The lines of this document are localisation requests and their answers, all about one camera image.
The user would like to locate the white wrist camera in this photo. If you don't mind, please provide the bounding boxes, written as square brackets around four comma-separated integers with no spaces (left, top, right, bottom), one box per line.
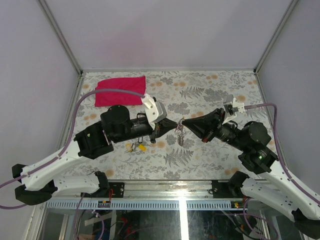
[223,94,246,124]
[141,94,167,130]

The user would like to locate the orange tag key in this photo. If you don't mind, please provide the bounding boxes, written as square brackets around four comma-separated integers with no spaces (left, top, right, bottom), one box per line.
[138,144,147,152]

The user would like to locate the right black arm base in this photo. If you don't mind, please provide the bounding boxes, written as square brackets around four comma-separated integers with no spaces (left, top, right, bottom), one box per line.
[208,180,234,199]

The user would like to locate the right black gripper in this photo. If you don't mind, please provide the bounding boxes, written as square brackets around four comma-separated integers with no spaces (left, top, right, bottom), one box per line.
[182,107,249,151]

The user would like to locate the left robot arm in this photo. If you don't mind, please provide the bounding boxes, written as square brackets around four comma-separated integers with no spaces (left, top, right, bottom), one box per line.
[12,105,177,206]

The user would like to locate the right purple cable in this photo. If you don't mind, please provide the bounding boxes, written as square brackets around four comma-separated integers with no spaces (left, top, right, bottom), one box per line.
[243,102,320,201]

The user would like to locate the aluminium front rail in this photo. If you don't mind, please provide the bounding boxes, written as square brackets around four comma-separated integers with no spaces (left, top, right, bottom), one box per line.
[57,179,283,201]

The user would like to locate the yellow tag key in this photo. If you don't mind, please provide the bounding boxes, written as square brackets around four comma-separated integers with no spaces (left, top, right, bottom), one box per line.
[125,143,134,153]

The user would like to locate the white slotted cable duct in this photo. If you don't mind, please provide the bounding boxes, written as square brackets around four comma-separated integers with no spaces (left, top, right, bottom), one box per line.
[45,199,243,211]

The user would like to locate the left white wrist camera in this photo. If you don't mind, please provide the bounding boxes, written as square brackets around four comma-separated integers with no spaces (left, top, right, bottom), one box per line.
[141,94,167,130]

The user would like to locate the pink folded cloth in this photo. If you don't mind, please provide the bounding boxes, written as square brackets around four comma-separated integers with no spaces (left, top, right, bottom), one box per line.
[94,75,147,108]

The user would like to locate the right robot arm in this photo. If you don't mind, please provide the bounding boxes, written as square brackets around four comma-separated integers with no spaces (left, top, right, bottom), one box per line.
[182,108,320,240]

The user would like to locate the purple cable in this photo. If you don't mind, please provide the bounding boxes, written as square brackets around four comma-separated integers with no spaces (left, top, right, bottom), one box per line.
[0,88,146,210]
[243,102,320,201]

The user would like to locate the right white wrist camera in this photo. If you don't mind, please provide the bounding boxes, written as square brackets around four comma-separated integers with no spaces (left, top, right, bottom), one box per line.
[223,94,246,124]

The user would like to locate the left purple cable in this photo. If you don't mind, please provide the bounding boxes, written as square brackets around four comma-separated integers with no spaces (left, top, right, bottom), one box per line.
[0,88,146,210]

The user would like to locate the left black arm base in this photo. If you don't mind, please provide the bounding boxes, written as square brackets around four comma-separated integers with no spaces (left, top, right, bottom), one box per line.
[109,182,125,199]

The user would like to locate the right aluminium frame post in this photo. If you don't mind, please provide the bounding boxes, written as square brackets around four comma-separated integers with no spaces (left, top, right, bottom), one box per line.
[253,0,300,74]

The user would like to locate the aluminium frame post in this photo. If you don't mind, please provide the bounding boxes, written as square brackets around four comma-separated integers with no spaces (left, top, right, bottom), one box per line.
[253,0,300,74]
[36,0,83,76]

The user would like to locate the left aluminium frame post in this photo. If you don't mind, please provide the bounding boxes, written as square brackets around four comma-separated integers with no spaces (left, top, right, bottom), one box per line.
[36,0,83,76]

